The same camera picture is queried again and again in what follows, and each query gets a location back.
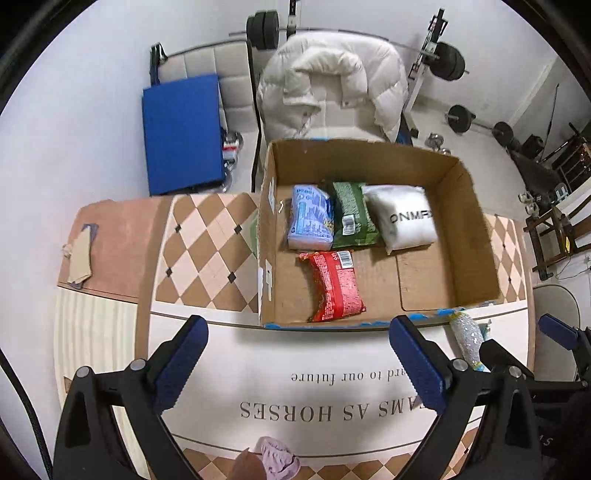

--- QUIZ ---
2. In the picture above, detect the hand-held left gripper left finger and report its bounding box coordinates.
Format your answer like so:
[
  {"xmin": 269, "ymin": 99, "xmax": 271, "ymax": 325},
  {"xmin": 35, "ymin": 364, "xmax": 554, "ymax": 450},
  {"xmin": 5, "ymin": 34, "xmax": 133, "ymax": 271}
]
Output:
[{"xmin": 54, "ymin": 315, "xmax": 209, "ymax": 480}]

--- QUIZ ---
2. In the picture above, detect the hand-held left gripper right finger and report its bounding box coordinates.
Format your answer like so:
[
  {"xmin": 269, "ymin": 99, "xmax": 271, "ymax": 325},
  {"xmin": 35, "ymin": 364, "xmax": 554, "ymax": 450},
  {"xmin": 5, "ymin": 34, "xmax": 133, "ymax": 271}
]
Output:
[{"xmin": 389, "ymin": 316, "xmax": 542, "ymax": 480}]

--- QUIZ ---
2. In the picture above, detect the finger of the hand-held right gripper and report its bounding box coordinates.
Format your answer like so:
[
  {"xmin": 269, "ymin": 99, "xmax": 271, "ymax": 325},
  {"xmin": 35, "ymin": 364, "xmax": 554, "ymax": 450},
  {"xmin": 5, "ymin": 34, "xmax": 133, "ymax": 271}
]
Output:
[
  {"xmin": 479, "ymin": 339, "xmax": 536, "ymax": 381},
  {"xmin": 538, "ymin": 313, "xmax": 591, "ymax": 381}
]

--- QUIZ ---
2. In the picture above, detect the clear plastic bottle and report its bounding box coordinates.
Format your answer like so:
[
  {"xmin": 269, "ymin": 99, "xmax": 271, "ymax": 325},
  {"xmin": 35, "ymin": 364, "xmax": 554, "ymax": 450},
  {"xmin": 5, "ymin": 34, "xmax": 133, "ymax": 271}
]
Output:
[{"xmin": 449, "ymin": 311, "xmax": 491, "ymax": 373}]

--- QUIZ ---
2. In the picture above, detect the cardboard box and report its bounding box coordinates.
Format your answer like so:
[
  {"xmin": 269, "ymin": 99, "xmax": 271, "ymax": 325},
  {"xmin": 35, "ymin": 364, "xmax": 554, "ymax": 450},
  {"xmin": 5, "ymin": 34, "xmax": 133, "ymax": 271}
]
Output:
[{"xmin": 256, "ymin": 138, "xmax": 505, "ymax": 331}]

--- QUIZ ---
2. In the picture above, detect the white soft packet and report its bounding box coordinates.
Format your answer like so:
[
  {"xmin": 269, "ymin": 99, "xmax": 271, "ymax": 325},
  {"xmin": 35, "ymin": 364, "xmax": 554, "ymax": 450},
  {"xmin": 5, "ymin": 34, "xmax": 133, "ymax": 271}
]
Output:
[{"xmin": 361, "ymin": 185, "xmax": 439, "ymax": 255}]

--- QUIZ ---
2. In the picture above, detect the white round stool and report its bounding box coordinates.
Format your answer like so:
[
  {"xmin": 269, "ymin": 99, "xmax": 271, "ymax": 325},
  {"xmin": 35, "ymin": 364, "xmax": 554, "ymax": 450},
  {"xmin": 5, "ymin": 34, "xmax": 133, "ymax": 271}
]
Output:
[{"xmin": 534, "ymin": 283, "xmax": 581, "ymax": 371}]

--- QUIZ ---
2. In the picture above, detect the dark wooden chair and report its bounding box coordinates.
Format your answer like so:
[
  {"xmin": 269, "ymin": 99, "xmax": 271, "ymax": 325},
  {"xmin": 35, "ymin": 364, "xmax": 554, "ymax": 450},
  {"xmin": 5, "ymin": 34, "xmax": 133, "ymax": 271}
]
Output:
[{"xmin": 523, "ymin": 207, "xmax": 588, "ymax": 280}]

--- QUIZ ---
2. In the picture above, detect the cream ribbed mat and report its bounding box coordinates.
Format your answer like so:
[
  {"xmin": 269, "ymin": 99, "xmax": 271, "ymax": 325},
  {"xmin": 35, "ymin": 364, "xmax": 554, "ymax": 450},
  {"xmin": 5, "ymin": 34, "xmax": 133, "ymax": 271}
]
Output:
[{"xmin": 52, "ymin": 285, "xmax": 154, "ymax": 480}]

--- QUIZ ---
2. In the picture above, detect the checkered printed table mat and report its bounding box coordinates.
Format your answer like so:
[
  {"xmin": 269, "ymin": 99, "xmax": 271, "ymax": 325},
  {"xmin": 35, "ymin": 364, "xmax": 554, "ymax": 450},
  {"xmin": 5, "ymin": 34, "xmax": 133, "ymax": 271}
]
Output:
[{"xmin": 135, "ymin": 192, "xmax": 537, "ymax": 480}]

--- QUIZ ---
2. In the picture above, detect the red snack packet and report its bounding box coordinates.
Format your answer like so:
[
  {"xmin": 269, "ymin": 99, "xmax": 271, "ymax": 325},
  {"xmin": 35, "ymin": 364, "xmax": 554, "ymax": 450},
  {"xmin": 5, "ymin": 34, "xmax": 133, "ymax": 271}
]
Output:
[{"xmin": 297, "ymin": 249, "xmax": 367, "ymax": 323}]

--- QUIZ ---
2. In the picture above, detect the tan rounded object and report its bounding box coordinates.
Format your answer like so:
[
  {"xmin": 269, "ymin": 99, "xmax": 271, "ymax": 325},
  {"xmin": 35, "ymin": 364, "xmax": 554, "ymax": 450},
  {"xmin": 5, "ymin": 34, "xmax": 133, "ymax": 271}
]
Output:
[{"xmin": 229, "ymin": 449, "xmax": 269, "ymax": 480}]

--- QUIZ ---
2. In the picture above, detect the pink cloth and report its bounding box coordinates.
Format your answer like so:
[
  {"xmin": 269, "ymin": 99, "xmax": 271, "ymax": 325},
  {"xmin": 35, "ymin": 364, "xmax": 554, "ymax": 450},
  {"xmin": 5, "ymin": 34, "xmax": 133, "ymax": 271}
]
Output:
[{"xmin": 255, "ymin": 436, "xmax": 301, "ymax": 479}]

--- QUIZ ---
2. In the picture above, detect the torn brown cardboard piece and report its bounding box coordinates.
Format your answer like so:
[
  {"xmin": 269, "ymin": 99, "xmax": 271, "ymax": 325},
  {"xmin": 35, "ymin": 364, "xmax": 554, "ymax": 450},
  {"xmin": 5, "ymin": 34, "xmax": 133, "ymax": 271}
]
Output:
[{"xmin": 62, "ymin": 224, "xmax": 99, "ymax": 290}]

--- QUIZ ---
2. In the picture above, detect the green snack packet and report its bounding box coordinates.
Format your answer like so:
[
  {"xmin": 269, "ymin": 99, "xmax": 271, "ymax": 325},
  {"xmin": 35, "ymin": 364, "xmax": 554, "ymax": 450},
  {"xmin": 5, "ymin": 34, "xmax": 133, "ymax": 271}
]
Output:
[{"xmin": 331, "ymin": 181, "xmax": 382, "ymax": 250}]

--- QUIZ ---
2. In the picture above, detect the black weight bench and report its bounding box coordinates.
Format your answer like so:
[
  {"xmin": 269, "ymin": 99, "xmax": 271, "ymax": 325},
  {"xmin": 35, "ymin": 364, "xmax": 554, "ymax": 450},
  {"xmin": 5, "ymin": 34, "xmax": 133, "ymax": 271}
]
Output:
[{"xmin": 505, "ymin": 133, "xmax": 563, "ymax": 197}]

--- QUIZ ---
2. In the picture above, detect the blue and white snack packet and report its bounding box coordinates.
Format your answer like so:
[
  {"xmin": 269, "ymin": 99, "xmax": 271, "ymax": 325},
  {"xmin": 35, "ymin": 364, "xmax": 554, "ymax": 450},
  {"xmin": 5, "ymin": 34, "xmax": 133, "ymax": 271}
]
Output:
[{"xmin": 287, "ymin": 185, "xmax": 334, "ymax": 251}]

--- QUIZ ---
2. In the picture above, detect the chrome dumbbell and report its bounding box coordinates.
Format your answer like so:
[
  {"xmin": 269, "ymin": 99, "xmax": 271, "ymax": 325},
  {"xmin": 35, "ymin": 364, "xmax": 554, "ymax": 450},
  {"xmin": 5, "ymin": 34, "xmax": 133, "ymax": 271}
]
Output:
[{"xmin": 424, "ymin": 132, "xmax": 452, "ymax": 156}]

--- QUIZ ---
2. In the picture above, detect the blue folded mat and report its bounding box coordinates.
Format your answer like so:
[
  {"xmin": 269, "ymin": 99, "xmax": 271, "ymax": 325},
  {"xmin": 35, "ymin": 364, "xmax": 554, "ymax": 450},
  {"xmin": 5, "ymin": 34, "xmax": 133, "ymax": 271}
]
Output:
[{"xmin": 141, "ymin": 74, "xmax": 227, "ymax": 197}]

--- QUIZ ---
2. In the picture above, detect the small barbell with black plates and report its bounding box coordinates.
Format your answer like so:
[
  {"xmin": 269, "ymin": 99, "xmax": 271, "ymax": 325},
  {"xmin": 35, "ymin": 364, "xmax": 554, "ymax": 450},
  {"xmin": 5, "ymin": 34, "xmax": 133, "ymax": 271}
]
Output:
[{"xmin": 445, "ymin": 104, "xmax": 516, "ymax": 147}]

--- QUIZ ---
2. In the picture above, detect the white padded chair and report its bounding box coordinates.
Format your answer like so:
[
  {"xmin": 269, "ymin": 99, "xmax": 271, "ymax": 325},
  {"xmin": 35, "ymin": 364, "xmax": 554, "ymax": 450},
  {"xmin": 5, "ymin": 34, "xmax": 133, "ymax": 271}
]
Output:
[
  {"xmin": 156, "ymin": 39, "xmax": 260, "ymax": 193},
  {"xmin": 305, "ymin": 99, "xmax": 386, "ymax": 141}
]

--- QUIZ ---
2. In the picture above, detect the white weight rack upright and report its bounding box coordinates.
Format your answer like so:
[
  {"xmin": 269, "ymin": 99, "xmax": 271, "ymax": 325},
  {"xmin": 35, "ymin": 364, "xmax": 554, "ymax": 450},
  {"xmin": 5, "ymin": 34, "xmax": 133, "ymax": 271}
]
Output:
[{"xmin": 403, "ymin": 13, "xmax": 450, "ymax": 115}]

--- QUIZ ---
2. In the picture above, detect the white puffer jacket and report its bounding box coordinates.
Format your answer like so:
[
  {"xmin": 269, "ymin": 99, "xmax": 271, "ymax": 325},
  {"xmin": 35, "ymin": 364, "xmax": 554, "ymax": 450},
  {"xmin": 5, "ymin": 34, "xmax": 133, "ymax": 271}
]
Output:
[{"xmin": 256, "ymin": 32, "xmax": 410, "ymax": 144}]

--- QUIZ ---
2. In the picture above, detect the black cable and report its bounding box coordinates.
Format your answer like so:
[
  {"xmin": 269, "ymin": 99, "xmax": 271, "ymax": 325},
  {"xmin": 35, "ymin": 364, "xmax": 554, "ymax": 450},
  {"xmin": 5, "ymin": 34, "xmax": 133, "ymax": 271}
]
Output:
[{"xmin": 0, "ymin": 347, "xmax": 52, "ymax": 480}]

